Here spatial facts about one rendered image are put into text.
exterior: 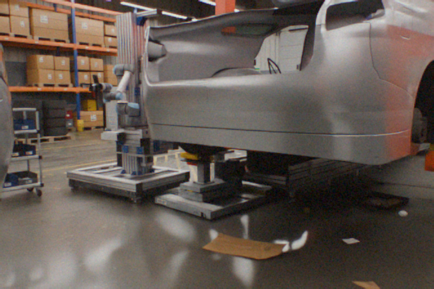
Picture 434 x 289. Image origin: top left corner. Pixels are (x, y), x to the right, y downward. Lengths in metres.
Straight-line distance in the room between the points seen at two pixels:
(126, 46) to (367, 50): 3.08
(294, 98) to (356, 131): 0.34
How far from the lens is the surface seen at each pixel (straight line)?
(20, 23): 13.69
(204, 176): 3.93
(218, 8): 4.53
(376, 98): 2.01
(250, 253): 2.81
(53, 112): 11.01
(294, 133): 2.05
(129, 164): 4.58
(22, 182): 4.83
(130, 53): 4.49
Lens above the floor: 1.09
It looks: 7 degrees down
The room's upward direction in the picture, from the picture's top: 1 degrees counter-clockwise
